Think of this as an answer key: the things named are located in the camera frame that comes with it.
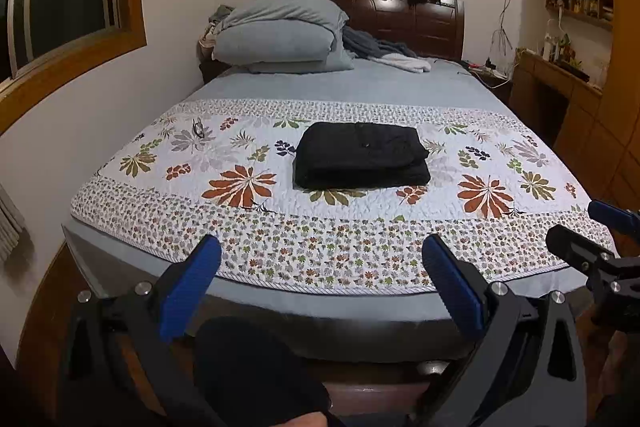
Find wooden framed side window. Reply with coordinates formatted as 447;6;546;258
0;0;148;136

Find dark wooden nightstand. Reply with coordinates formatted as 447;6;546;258
461;61;513;105

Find grey folded duvet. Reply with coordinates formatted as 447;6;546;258
215;0;354;74

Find dark grey white blanket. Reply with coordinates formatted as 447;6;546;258
343;26;432;74

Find grey pillow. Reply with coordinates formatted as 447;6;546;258
212;20;335;66

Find dark wooden headboard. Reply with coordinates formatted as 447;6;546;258
331;0;464;61

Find black pants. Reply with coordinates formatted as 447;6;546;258
293;122;431;191

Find floral quilted bedspread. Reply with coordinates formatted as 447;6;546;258
70;100;614;295

